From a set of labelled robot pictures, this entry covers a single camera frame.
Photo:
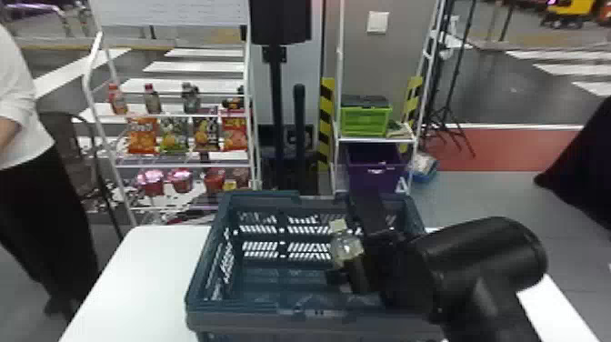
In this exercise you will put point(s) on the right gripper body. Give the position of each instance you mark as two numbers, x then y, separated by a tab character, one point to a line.
384	267

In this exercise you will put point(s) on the brown bottle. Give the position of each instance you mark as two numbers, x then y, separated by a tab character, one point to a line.
347	248

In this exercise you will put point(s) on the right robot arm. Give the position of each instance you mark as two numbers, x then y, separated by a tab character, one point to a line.
477	267

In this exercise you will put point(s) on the purple crate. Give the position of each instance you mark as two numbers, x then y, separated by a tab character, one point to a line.
374	167

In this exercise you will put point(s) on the blue basket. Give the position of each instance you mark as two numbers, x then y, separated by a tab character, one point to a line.
267	305

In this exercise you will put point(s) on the green crate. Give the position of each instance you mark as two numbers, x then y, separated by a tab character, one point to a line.
365	121

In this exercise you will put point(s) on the black tripod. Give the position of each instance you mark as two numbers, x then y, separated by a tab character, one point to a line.
448	95

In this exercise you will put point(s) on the red noodle cup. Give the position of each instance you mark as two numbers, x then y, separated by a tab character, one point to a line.
214	181

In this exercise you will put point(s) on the red snack packet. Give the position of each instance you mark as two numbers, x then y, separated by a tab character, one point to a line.
234	133

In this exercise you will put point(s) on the pink noodle cup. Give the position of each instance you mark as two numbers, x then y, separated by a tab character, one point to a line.
181	180
151	182

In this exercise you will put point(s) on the black snack packet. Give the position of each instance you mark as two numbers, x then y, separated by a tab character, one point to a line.
206	135

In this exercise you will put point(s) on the green snack packet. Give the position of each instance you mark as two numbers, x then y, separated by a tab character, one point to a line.
174	136

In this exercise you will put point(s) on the dark bottle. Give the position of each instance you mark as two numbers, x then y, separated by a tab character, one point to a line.
152	99
190	98

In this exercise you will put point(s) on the orange snack packet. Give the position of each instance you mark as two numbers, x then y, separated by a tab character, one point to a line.
142	136

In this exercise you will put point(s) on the person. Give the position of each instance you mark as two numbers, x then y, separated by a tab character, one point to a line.
28	200

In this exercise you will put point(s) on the yellow black striped post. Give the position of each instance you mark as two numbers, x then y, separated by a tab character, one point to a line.
326	119

